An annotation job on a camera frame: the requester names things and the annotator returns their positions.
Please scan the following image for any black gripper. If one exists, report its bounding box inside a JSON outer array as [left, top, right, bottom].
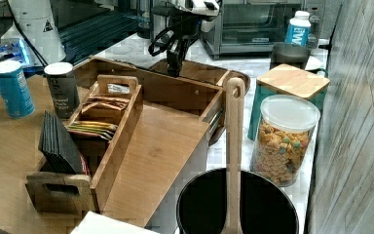
[[151, 6, 205, 77]]

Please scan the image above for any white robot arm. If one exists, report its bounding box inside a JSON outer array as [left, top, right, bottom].
[[6, 0, 220, 76]]

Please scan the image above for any wooden serving tray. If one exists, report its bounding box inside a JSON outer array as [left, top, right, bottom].
[[148, 58, 251, 146]]

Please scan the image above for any wooden spoon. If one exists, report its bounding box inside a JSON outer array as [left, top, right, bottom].
[[221, 78, 244, 234]]

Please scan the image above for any silver toaster oven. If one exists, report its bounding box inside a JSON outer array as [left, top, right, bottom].
[[202, 0, 326, 59]]

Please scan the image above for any wooden cabinet box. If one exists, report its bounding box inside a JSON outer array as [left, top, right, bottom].
[[0, 75, 222, 234]]

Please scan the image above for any wooden tea caddy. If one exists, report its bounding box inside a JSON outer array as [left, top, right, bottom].
[[25, 75, 143, 215]]

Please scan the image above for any black pepper shaker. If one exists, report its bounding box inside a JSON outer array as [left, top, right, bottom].
[[44, 62, 80, 119]]

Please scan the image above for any dark grey mug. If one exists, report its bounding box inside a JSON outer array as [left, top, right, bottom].
[[270, 43, 311, 69]]

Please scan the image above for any blue water bottle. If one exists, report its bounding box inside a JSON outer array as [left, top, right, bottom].
[[284, 11, 311, 46]]

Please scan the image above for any clear cereal jar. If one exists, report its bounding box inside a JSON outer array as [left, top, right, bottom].
[[249, 95, 320, 186]]

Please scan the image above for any black coasters stack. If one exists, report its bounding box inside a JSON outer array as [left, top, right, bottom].
[[38, 111, 85, 175]]

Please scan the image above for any blue salt shaker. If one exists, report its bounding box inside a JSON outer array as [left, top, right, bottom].
[[0, 60, 35, 119]]

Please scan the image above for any black utensil holder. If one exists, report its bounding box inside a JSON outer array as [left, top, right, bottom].
[[176, 168, 299, 234]]

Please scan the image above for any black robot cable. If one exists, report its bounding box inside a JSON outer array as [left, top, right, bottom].
[[6, 0, 189, 67]]

